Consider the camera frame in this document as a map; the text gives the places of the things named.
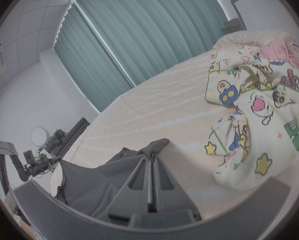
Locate round white mirror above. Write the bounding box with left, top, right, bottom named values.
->
left=30, top=126, right=49, bottom=147

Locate grey bedside table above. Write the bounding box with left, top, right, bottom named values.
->
left=223, top=18, right=242, bottom=34

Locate blue-green curtain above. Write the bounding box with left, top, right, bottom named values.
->
left=53, top=1, right=136, bottom=113
left=74, top=0, right=230, bottom=87

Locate pink garment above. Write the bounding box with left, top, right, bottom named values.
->
left=261, top=39, right=299, bottom=96

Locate bed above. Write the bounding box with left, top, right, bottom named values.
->
left=49, top=0, right=299, bottom=221

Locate white printed pyjama top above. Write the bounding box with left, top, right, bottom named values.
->
left=204, top=46, right=299, bottom=190

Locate black T-shirt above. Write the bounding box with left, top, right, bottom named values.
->
left=56, top=138, right=170, bottom=218

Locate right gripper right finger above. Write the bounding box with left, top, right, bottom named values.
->
left=153, top=156, right=202, bottom=221

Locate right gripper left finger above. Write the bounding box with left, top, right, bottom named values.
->
left=107, top=158, right=151, bottom=222

